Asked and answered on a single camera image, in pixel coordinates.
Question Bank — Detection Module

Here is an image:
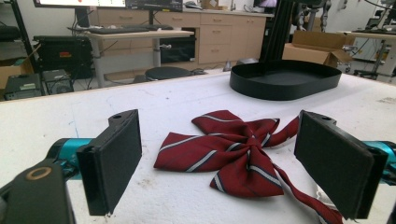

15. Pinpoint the white side table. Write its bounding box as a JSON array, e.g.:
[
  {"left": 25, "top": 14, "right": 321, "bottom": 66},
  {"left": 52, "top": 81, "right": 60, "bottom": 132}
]
[{"left": 337, "top": 30, "right": 396, "bottom": 82}]

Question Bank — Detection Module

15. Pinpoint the black electronic box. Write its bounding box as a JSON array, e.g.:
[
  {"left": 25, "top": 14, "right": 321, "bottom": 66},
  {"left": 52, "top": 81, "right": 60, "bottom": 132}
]
[{"left": 3, "top": 73, "right": 43, "bottom": 101}]

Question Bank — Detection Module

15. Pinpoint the brown cardboard box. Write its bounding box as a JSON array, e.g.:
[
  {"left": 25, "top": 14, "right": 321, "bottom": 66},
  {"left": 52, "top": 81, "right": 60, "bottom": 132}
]
[{"left": 0, "top": 57, "right": 35, "bottom": 91}]

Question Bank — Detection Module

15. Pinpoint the beige drawer cabinet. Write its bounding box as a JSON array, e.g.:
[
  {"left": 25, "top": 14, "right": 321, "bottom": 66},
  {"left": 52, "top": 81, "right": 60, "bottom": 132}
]
[{"left": 92, "top": 8, "right": 275, "bottom": 71}]

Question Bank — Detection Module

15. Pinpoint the black computer case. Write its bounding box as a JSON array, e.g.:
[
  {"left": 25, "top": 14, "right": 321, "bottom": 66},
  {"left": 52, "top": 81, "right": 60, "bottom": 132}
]
[{"left": 41, "top": 68, "right": 75, "bottom": 95}]

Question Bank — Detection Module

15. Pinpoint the black equipment case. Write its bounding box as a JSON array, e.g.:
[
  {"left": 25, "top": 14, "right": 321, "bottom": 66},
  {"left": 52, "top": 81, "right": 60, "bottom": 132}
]
[{"left": 33, "top": 35, "right": 94, "bottom": 79}]

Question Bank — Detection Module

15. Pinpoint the wooden desk with grey legs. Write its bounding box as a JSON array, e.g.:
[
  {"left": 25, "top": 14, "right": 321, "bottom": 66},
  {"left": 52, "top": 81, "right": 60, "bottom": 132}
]
[{"left": 81, "top": 29, "right": 195, "bottom": 89}]

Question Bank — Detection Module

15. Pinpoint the black keyboard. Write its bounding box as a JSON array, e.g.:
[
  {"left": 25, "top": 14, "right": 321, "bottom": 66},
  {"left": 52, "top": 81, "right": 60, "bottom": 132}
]
[{"left": 88, "top": 26, "right": 150, "bottom": 35}]

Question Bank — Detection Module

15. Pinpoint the black oval tray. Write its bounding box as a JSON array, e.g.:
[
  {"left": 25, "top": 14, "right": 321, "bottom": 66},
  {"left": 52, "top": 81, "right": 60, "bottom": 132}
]
[{"left": 229, "top": 59, "right": 343, "bottom": 102}]

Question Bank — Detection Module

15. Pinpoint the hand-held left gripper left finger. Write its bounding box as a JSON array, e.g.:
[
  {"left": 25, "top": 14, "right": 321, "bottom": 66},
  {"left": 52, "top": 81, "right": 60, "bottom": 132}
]
[{"left": 76, "top": 108, "right": 143, "bottom": 217}]

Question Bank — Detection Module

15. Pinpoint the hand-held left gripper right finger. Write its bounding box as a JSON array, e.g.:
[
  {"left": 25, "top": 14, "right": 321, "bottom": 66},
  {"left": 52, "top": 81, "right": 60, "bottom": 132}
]
[{"left": 293, "top": 109, "right": 389, "bottom": 220}]

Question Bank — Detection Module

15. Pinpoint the red striped bow tie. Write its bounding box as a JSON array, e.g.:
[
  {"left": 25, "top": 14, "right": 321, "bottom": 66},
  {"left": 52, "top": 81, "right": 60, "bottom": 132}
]
[{"left": 153, "top": 109, "right": 344, "bottom": 224}]

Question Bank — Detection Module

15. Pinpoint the computer monitor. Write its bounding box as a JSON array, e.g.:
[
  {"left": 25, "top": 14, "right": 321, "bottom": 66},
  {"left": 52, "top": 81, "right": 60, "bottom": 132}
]
[{"left": 33, "top": 0, "right": 184, "bottom": 13}]

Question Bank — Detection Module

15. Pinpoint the black metal stand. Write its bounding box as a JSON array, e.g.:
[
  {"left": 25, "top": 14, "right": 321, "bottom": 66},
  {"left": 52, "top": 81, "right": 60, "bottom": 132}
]
[{"left": 260, "top": 0, "right": 297, "bottom": 63}]

